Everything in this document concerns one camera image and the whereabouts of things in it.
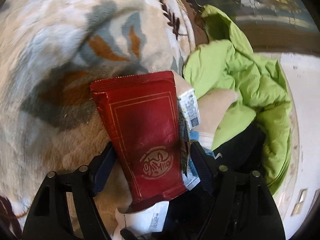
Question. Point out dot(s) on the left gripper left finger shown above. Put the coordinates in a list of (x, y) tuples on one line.
[(102, 167)]

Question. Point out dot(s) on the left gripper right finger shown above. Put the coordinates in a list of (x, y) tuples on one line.
[(205, 166)]

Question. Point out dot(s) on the red packet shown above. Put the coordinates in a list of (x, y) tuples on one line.
[(140, 115)]

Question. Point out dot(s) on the small blue cloth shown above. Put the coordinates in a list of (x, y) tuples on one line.
[(193, 135)]

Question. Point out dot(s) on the white barcode packet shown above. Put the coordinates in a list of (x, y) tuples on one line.
[(188, 106)]

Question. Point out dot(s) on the white label packet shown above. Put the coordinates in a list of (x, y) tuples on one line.
[(143, 222)]

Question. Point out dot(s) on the green jacket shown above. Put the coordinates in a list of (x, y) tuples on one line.
[(229, 62)]

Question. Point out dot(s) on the leaf patterned blanket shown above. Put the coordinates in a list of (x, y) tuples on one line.
[(51, 51)]

